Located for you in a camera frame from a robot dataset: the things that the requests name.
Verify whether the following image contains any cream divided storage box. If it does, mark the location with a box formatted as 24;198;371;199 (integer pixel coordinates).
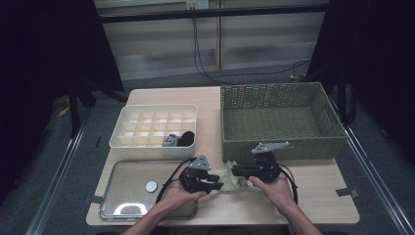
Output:
109;103;199;161

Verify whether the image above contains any grey sock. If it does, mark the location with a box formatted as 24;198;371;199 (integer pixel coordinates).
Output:
161;133;180;148

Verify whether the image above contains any black curtain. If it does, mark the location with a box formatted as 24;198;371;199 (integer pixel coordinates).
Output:
306;0;415;165
0;0;125;197

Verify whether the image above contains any right hand-held gripper black cable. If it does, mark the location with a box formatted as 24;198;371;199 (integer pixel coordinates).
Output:
278;163;300;205

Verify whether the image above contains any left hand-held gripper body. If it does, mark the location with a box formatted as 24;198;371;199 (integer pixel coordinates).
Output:
178;154;213;195

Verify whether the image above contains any hand-held gripper black cable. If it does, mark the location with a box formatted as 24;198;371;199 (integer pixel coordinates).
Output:
278;163;300;205
155;157;198;204

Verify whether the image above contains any black sock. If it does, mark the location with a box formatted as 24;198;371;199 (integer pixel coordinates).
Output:
175;130;196;147

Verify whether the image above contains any black metal stand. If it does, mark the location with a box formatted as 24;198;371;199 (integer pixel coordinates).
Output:
336;65;356;126
67;76;99;138

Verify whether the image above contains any grey tape piece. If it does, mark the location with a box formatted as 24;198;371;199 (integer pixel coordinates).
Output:
336;188;360;198
82;195;104;205

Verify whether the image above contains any black wall cable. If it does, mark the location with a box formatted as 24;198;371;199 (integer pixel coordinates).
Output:
194;18;311;79
192;18;236;86

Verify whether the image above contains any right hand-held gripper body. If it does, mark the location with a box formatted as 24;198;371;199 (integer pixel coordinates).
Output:
248;140;292;184

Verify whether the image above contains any clear plastic lid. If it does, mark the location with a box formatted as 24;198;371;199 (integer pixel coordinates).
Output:
98;159;200;221

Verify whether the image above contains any green woven basket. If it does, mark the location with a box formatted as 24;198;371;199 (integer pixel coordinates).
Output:
219;81;348;164

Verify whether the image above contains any black horizontal bar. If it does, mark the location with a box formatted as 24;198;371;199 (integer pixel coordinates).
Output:
97;3;329;24

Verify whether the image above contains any white power outlet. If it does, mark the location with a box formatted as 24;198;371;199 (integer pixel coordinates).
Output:
185;0;209;10

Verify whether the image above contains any person's left hand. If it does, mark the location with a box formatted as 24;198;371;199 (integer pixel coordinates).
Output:
157;175;208;214

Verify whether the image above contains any left hand-held gripper black cable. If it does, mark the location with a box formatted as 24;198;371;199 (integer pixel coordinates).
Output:
155;157;198;204

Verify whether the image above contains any cream sock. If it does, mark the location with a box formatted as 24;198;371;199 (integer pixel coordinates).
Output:
217;160;251;193

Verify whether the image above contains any person's right hand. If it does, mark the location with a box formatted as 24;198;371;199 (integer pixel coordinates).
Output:
248;174;296;214

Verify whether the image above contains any metal floor rail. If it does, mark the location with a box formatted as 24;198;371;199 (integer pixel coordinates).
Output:
329;94;415;235
24;125;86;235

